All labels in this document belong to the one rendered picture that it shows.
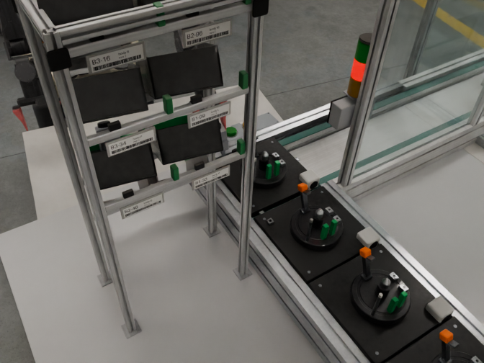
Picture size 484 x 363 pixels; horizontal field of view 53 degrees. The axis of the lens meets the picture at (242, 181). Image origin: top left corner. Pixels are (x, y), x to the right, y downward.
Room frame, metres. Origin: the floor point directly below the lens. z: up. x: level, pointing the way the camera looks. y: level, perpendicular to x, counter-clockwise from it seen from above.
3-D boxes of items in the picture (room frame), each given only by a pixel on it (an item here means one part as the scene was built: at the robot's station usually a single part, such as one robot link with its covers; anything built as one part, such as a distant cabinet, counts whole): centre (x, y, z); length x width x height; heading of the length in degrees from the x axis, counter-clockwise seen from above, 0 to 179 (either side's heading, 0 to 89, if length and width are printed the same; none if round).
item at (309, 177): (1.01, -0.20, 0.97); 0.05 x 0.05 x 0.04; 33
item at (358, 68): (1.05, -0.29, 1.33); 0.05 x 0.05 x 0.05
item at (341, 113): (1.05, -0.29, 1.29); 0.12 x 0.05 x 0.25; 123
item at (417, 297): (0.63, -0.34, 1.01); 0.24 x 0.24 x 0.13; 33
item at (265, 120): (1.27, -0.02, 0.93); 0.21 x 0.07 x 0.06; 123
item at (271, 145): (1.04, -0.06, 0.96); 0.24 x 0.24 x 0.02; 33
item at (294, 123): (1.32, -0.21, 0.91); 0.89 x 0.06 x 0.11; 123
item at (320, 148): (1.19, -0.33, 0.91); 0.84 x 0.28 x 0.10; 123
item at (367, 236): (0.83, -0.20, 1.01); 0.24 x 0.24 x 0.13; 33
